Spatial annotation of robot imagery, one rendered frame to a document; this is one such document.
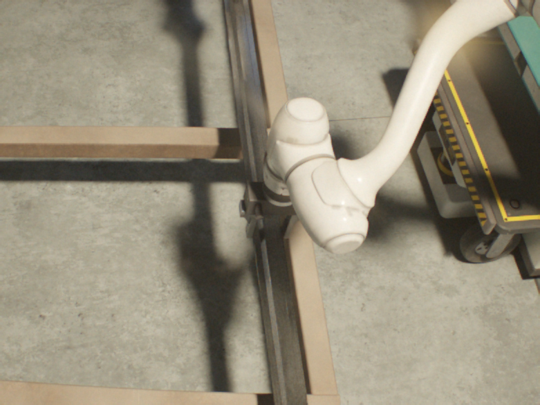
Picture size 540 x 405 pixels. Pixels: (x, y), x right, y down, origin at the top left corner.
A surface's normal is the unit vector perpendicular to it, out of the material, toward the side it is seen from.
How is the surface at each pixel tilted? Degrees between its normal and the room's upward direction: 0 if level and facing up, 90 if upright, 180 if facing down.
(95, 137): 0
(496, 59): 0
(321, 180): 37
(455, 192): 0
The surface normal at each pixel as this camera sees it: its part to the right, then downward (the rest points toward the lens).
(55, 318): 0.18, -0.57
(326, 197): -0.35, -0.27
